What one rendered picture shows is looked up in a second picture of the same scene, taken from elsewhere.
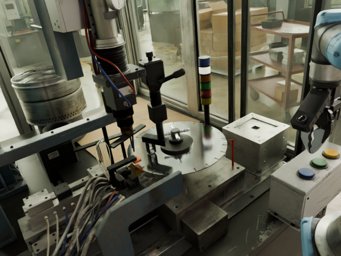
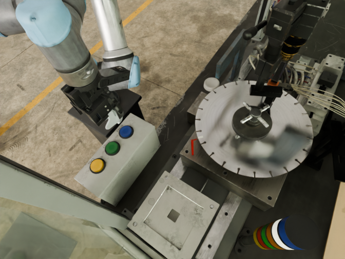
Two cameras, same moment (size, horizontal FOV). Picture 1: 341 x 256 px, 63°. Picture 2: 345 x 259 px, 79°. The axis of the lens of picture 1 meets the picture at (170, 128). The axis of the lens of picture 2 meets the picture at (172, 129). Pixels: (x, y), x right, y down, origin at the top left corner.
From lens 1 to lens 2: 1.07 m
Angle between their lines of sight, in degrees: 92
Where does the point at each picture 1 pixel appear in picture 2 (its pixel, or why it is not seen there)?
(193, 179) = not seen: hidden behind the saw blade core
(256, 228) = (168, 128)
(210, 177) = not seen: hidden behind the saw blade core
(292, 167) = (136, 138)
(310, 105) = (109, 71)
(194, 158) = (221, 104)
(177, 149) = (243, 109)
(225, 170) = (197, 145)
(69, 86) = not seen: outside the picture
